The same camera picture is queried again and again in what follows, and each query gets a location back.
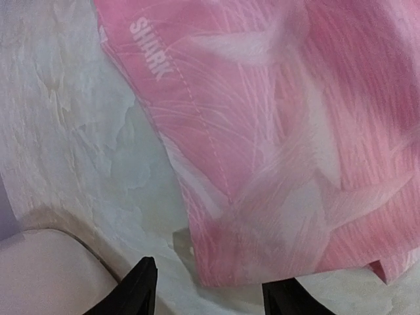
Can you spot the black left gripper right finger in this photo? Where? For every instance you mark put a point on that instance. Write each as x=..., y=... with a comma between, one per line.
x=289, y=297

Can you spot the white plastic laundry basket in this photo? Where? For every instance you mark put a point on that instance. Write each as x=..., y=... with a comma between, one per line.
x=49, y=272

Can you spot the pink patterned shorts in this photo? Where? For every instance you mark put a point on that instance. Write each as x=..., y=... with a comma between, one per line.
x=293, y=127

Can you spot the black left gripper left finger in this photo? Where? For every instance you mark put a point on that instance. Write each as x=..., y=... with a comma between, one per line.
x=134, y=295

